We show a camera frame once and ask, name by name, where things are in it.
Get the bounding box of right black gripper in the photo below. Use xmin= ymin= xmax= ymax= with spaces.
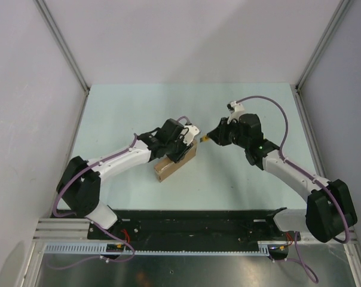
xmin=208 ymin=117 xmax=249 ymax=149

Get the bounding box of yellow utility knife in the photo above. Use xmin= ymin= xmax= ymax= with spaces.
xmin=200 ymin=136 xmax=209 ymax=143

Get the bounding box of brown cardboard express box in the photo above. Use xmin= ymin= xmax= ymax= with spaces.
xmin=154 ymin=140 xmax=197 ymax=182

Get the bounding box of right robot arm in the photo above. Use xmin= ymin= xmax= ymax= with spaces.
xmin=207 ymin=114 xmax=357 ymax=244

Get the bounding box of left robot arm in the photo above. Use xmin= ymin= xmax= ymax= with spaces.
xmin=53 ymin=118 xmax=200 ymax=239

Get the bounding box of aluminium extrusion crossbar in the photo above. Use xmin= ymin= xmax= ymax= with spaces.
xmin=33 ymin=217 xmax=358 ymax=243

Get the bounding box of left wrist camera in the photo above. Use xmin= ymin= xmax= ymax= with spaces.
xmin=180 ymin=124 xmax=201 ymax=146

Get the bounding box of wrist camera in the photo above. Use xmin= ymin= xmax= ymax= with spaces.
xmin=227 ymin=101 xmax=245 ymax=124
xmin=180 ymin=124 xmax=201 ymax=146

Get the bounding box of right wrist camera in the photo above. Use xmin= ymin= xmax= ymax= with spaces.
xmin=227 ymin=101 xmax=245 ymax=124

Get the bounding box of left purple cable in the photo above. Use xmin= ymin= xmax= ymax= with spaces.
xmin=44 ymin=115 xmax=189 ymax=270

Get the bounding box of purple cable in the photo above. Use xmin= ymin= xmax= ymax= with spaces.
xmin=234 ymin=95 xmax=350 ymax=284
xmin=44 ymin=115 xmax=189 ymax=270

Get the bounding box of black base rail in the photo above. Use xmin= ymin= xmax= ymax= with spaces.
xmin=87 ymin=209 xmax=302 ymax=252

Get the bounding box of grey slotted cable duct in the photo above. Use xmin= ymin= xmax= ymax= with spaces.
xmin=44 ymin=241 xmax=289 ymax=256

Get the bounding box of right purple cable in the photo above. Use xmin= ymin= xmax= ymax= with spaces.
xmin=234 ymin=95 xmax=350 ymax=284

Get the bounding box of right aluminium frame post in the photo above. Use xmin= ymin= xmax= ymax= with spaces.
xmin=295 ymin=0 xmax=354 ymax=91

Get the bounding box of aluminium frame post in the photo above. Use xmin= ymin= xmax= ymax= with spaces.
xmin=295 ymin=0 xmax=354 ymax=91
xmin=33 ymin=0 xmax=90 ymax=95

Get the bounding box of left aluminium frame post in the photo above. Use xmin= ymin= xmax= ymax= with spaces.
xmin=33 ymin=0 xmax=90 ymax=95

